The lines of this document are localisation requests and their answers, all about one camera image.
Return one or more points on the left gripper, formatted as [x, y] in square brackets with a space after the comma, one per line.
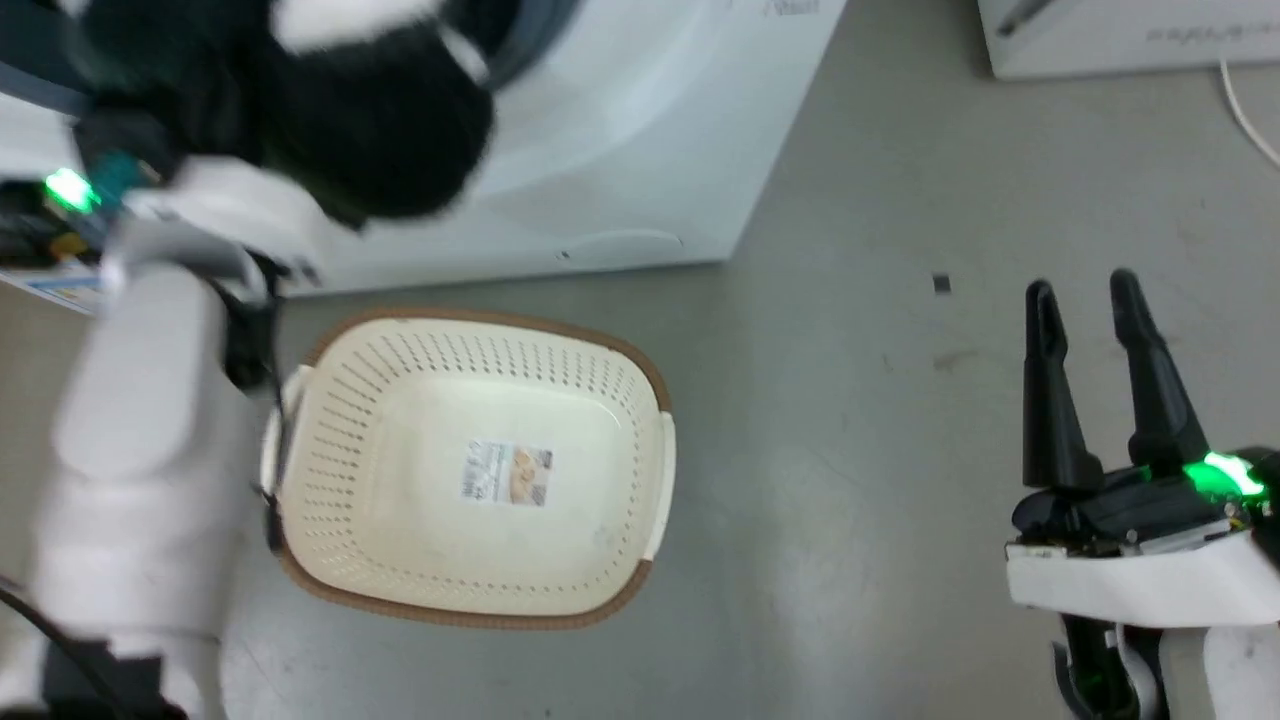
[230, 205]

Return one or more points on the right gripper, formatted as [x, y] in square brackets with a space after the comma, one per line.
[1130, 580]

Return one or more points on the black and white garment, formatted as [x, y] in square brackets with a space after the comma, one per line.
[380, 130]

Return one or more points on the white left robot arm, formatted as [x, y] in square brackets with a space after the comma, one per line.
[140, 450]

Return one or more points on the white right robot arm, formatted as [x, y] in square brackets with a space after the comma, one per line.
[1240, 670]

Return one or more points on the cream basket with brown rim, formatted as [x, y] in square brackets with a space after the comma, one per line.
[420, 560]

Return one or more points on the white washing machine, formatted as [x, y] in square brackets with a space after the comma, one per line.
[640, 140]

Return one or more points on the white appliance box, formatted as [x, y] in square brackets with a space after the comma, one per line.
[1120, 35]

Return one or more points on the paper label sticker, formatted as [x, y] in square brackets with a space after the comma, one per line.
[508, 474]

